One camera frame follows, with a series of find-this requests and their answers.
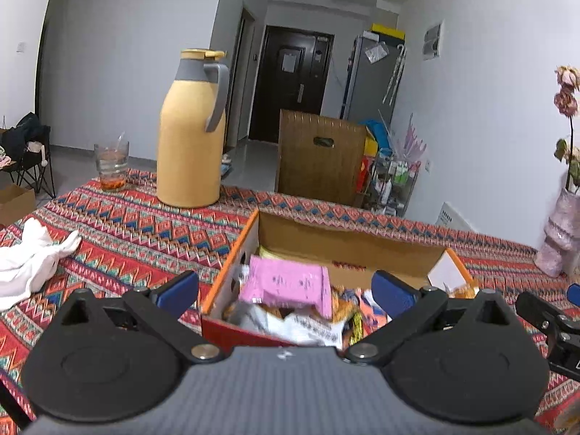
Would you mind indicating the white snack packet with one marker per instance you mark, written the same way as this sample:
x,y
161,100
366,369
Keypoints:
x,y
299,326

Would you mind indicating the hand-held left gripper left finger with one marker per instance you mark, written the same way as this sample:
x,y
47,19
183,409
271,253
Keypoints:
x,y
174,292

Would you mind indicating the black folding chair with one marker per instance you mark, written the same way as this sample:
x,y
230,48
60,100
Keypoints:
x,y
27,145

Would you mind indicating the clear drinking glass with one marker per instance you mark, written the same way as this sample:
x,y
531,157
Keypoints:
x,y
111,167

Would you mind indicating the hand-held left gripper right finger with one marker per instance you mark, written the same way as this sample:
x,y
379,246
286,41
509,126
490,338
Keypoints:
x,y
394,294

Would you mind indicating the yellow thermos jug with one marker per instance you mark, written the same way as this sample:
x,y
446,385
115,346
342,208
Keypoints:
x,y
185,145

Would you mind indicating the pink snack packet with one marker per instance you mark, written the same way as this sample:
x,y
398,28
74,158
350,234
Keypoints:
x,y
285,283

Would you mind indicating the blue plastic item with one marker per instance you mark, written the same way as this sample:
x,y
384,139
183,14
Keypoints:
x,y
376,129

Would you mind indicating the white cloth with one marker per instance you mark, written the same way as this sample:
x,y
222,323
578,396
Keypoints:
x,y
27,263

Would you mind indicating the pink textured vase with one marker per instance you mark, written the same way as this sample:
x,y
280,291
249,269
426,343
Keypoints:
x,y
559,235

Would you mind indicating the red cardboard box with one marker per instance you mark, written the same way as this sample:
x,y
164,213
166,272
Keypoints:
x,y
344,240

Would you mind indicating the grey refrigerator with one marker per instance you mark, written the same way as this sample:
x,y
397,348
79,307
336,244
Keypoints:
x,y
367,81

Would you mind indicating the brown cardboard carton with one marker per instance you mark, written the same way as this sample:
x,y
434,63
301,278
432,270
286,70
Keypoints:
x,y
13,204

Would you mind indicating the dark entrance door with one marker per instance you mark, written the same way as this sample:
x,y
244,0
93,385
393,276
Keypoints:
x,y
285,99

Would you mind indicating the pale pink plastic sheet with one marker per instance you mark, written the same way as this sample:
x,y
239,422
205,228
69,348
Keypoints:
x,y
414,142

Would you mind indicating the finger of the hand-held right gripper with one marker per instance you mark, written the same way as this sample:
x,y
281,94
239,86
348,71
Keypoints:
x,y
537,306
574,292

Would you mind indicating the orange snack packet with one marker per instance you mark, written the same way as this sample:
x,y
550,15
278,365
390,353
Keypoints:
x,y
349,317

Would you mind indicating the yellow storage box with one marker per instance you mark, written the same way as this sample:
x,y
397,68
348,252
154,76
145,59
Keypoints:
x,y
387,31

